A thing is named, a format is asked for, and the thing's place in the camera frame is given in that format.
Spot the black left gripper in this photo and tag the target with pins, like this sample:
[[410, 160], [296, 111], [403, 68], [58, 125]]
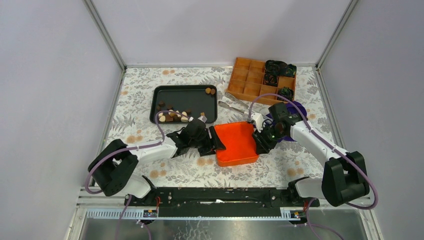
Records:
[[213, 144]]

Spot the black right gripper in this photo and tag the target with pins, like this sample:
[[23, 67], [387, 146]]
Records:
[[262, 145]]

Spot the metal tongs white handle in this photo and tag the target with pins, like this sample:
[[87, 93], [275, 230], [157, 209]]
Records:
[[236, 106]]

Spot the orange box lid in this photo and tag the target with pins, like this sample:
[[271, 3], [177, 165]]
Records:
[[239, 143]]

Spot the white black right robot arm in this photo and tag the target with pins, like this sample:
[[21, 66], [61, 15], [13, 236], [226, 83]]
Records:
[[344, 177]]

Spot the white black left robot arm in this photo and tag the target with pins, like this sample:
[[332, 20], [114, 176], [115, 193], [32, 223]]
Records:
[[112, 171]]

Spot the black chocolate tray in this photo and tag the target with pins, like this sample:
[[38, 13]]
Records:
[[191, 99]]

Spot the purple cloth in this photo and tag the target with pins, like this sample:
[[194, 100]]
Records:
[[293, 110]]

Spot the orange compartment organizer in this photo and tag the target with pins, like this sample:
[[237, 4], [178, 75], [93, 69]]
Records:
[[247, 82]]

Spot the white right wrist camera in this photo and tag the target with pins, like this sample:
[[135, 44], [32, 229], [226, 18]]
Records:
[[257, 120]]

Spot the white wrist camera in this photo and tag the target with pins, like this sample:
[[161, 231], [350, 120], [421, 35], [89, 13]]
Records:
[[202, 117], [257, 120]]

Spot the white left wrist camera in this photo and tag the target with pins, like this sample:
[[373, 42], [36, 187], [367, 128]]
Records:
[[202, 117]]

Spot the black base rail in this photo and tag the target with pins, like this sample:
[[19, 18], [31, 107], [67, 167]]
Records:
[[250, 202]]

